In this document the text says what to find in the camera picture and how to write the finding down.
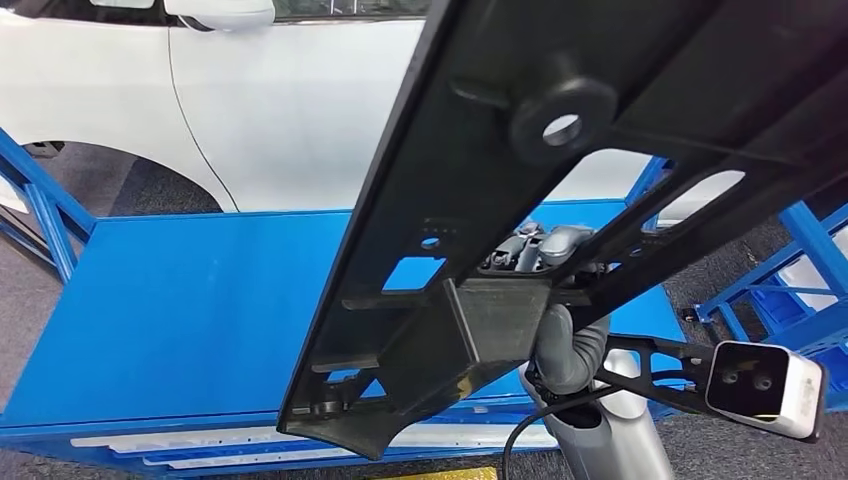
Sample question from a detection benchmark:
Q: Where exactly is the black plastic plate bracket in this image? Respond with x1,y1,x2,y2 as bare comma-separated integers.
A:
276,0,848,462

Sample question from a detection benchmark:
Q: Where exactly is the black cable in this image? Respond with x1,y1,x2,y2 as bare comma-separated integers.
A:
501,382,627,480

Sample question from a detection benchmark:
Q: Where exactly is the blue metal shelf rack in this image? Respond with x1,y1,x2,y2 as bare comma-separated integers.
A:
682,225,848,372
0,129,848,480

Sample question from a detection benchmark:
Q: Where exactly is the white car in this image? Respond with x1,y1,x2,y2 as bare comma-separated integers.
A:
0,0,747,227

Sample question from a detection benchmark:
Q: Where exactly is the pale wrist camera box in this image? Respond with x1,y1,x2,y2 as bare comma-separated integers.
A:
704,339,828,444

